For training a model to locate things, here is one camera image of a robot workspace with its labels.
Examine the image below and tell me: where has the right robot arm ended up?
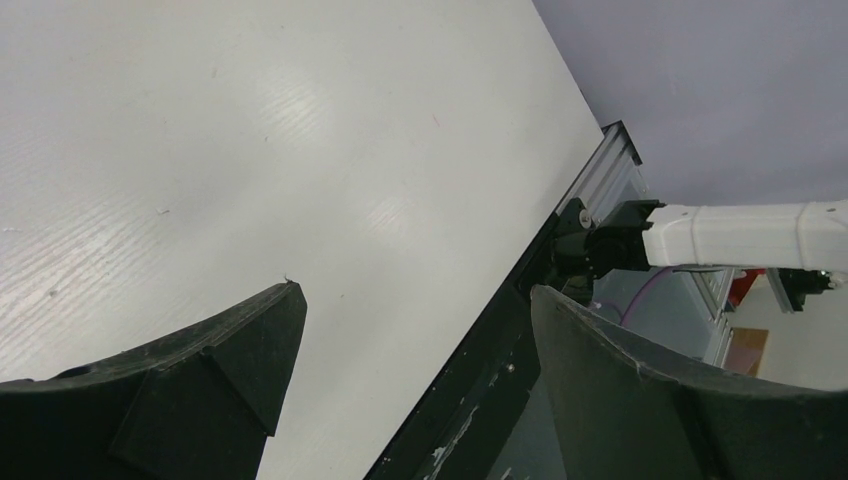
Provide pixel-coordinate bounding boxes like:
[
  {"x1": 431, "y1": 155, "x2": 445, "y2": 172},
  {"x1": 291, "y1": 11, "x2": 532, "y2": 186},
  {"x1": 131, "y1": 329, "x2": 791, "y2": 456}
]
[{"x1": 552, "y1": 200, "x2": 847, "y2": 278}]

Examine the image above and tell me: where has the aluminium rail frame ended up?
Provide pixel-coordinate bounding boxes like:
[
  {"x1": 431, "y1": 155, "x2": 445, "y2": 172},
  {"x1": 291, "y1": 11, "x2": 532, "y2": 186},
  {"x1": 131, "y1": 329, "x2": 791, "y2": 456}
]
[{"x1": 556, "y1": 122, "x2": 735, "y2": 366}]

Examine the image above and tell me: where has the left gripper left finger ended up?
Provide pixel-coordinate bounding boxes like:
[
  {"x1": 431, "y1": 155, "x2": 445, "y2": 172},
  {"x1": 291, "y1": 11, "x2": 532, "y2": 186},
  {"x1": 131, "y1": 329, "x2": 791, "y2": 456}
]
[{"x1": 1, "y1": 282, "x2": 307, "y2": 479}]

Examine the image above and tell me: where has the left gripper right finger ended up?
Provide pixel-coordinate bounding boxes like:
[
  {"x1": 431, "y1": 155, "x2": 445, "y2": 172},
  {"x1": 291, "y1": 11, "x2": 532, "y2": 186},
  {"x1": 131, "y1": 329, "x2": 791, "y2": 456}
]
[{"x1": 531, "y1": 285, "x2": 847, "y2": 479}]

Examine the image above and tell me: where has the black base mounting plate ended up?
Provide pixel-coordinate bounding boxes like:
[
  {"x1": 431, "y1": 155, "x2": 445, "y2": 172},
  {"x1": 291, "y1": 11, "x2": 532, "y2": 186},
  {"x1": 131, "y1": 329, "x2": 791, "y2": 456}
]
[{"x1": 366, "y1": 198, "x2": 585, "y2": 479}]

